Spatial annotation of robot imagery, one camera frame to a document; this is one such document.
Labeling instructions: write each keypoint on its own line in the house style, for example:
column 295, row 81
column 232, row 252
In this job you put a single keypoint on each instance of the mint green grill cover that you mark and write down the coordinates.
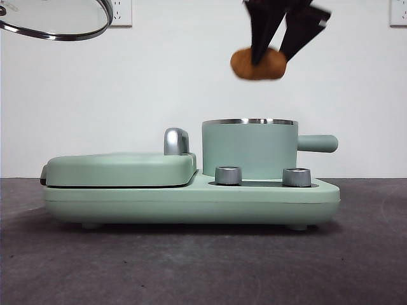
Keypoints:
column 114, row 170

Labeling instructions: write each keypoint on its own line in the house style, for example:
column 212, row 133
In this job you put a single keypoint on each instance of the mint green breakfast machine base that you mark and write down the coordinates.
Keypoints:
column 197, row 203

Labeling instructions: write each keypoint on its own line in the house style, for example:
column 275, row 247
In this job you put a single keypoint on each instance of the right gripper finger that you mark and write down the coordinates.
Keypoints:
column 302, row 28
column 264, row 25

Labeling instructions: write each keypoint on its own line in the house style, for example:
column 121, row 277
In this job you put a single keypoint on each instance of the mint green steamer pot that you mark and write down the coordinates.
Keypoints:
column 251, row 149

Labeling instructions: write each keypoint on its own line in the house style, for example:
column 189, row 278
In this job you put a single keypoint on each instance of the brown potato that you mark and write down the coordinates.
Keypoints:
column 270, row 68

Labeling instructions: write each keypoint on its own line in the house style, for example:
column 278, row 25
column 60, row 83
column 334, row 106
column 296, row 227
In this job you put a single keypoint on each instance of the silver control knob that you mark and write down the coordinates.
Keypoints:
column 228, row 175
column 296, row 177

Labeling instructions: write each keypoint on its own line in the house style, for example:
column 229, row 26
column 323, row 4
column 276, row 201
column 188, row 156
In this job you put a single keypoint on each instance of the white wall socket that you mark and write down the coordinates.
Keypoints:
column 399, row 12
column 122, row 14

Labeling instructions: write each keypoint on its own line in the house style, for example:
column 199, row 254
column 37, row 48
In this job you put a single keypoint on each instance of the glass lid with green knob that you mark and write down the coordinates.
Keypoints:
column 57, row 19

